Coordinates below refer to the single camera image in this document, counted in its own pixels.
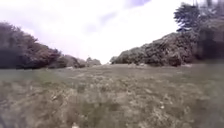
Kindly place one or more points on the rough grass field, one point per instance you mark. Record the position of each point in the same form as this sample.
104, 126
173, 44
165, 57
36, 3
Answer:
113, 96

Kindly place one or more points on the row of bushes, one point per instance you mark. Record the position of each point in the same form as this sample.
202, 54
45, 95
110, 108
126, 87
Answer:
166, 50
30, 53

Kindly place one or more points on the tall dark tree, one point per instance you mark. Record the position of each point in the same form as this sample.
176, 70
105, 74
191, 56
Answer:
188, 15

